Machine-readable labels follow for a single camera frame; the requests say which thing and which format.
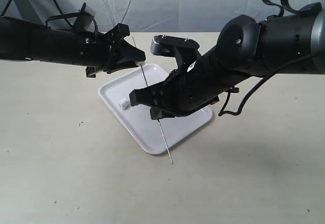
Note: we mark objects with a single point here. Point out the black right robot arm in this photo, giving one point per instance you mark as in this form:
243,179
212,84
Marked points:
245,48

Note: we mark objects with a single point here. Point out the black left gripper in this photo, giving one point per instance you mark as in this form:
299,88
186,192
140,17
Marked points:
108,52

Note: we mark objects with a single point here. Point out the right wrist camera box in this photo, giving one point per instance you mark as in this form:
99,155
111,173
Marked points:
184,50

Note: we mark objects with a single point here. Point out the white marshmallow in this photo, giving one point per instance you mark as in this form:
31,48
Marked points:
124,104
140,63

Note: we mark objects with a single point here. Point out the white backdrop curtain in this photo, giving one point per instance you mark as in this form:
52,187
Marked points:
161,16

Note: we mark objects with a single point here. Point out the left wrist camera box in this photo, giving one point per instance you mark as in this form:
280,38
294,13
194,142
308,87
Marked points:
85,17

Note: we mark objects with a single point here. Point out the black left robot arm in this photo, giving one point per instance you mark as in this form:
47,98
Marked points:
25,41

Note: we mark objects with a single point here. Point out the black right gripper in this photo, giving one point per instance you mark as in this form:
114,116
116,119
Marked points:
179,96

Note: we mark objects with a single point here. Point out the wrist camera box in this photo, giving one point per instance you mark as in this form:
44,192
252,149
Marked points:
85,17
184,50

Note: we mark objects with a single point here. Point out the thin metal skewer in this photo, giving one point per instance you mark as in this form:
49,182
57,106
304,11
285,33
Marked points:
159,123

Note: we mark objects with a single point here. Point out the white plastic tray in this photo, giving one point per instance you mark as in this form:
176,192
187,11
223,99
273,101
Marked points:
154,137

